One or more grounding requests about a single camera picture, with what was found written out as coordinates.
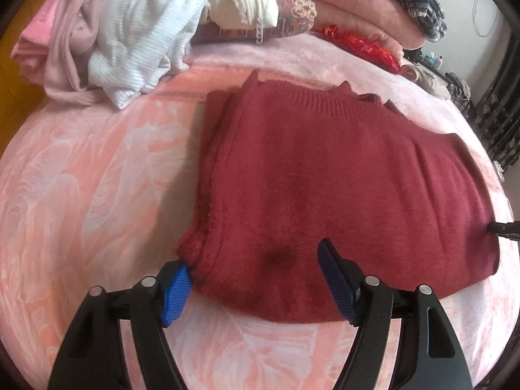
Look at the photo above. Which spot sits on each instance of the dark red knit sweater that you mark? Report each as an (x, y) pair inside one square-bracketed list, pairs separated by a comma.
[(325, 170)]

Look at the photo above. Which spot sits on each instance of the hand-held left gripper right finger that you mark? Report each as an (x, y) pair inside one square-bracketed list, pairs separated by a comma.
[(337, 280)]

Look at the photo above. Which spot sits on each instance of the pink folded fleece blanket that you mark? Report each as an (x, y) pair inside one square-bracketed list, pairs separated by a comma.
[(357, 4)]

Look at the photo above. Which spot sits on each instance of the mauve garment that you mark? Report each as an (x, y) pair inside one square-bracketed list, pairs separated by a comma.
[(69, 48)]

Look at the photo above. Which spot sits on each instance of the white ribbed garment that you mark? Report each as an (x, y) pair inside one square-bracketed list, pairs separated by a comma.
[(142, 28)]

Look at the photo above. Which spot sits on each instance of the dark patterned curtain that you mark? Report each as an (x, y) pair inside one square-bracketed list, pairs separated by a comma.
[(503, 122)]

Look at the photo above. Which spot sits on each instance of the grey plaid cloth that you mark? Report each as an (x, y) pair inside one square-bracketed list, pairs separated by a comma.
[(458, 93)]

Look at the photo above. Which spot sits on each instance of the beige cloth item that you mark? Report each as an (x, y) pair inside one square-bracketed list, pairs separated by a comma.
[(426, 80)]

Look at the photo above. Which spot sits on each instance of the pink floral bed blanket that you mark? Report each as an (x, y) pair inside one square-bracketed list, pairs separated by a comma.
[(101, 191)]

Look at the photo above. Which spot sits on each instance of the red sequined pouch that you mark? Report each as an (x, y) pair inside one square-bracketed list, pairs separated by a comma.
[(361, 44)]

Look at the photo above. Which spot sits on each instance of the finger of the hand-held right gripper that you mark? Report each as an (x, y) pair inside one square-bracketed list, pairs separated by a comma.
[(505, 228)]

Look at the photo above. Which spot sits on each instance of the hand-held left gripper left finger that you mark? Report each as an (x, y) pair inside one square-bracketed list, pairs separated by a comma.
[(176, 292)]

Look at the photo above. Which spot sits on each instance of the purple patterned cushion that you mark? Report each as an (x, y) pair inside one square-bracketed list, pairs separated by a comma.
[(292, 4)]

